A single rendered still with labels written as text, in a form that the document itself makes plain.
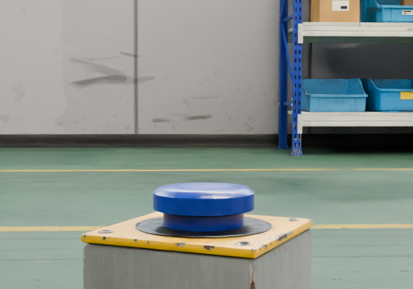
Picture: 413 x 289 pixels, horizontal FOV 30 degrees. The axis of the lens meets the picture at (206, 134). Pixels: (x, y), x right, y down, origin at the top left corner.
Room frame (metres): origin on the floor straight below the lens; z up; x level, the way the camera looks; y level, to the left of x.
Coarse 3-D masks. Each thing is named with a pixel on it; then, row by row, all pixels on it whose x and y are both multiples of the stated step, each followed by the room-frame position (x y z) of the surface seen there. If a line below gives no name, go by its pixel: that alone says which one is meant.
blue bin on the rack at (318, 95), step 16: (304, 80) 5.11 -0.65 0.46; (320, 80) 5.12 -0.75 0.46; (336, 80) 5.12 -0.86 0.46; (352, 80) 5.01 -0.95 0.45; (304, 96) 4.77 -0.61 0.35; (320, 96) 4.63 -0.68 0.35; (336, 96) 4.63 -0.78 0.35; (352, 96) 4.64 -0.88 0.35; (320, 112) 4.65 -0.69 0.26; (336, 112) 4.66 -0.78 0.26; (352, 112) 4.66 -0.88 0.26
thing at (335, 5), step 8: (312, 0) 4.89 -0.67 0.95; (320, 0) 4.65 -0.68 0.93; (328, 0) 4.65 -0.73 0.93; (336, 0) 4.66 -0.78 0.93; (344, 0) 4.66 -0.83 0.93; (352, 0) 4.66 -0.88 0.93; (312, 8) 4.88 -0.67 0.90; (320, 8) 4.65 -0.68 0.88; (328, 8) 4.65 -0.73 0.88; (336, 8) 4.65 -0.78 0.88; (344, 8) 4.66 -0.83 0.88; (352, 8) 4.66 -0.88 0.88; (312, 16) 4.88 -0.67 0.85; (320, 16) 4.65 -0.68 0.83; (328, 16) 4.65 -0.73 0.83; (336, 16) 4.66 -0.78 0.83; (344, 16) 4.66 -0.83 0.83; (352, 16) 4.66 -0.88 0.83
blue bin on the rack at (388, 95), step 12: (372, 84) 4.75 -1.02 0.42; (384, 84) 5.11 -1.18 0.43; (396, 84) 5.12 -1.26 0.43; (408, 84) 5.12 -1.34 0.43; (372, 96) 4.79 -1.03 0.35; (384, 96) 4.63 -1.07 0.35; (396, 96) 4.63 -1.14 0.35; (408, 96) 4.64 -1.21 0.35; (372, 108) 4.80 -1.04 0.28; (384, 108) 4.63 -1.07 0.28; (396, 108) 4.64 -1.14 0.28; (408, 108) 4.64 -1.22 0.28
